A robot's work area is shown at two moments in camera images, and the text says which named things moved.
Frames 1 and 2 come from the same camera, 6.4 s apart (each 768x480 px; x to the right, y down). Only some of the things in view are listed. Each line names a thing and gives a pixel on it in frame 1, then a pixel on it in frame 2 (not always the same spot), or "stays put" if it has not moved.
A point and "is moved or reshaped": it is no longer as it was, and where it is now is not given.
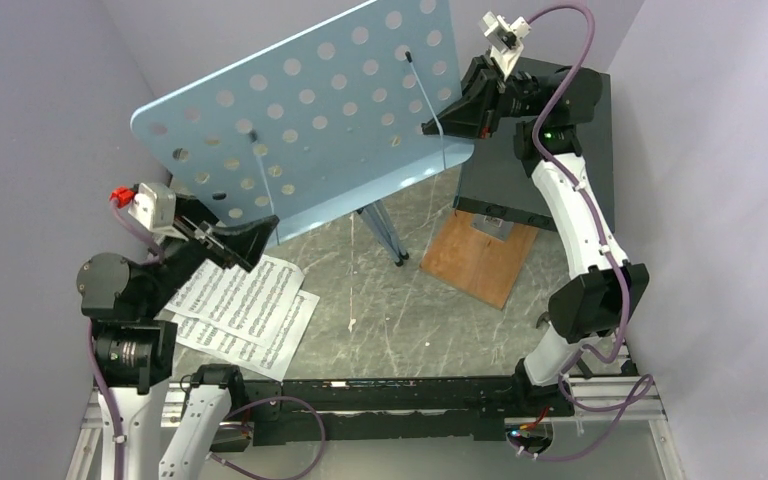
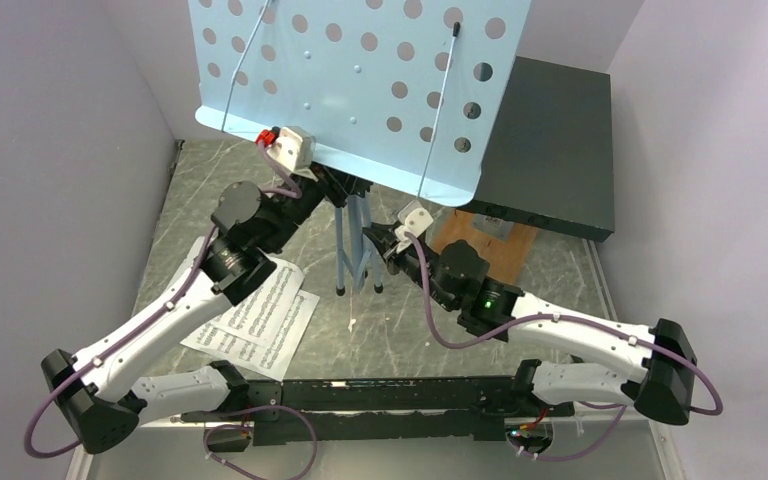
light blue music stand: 322,124 is moved or reshaped
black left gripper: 241,243 to 330,182
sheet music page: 247,305 stays put
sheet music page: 271,360 stays put
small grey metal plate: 493,226 stays put
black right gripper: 477,114 to 387,242
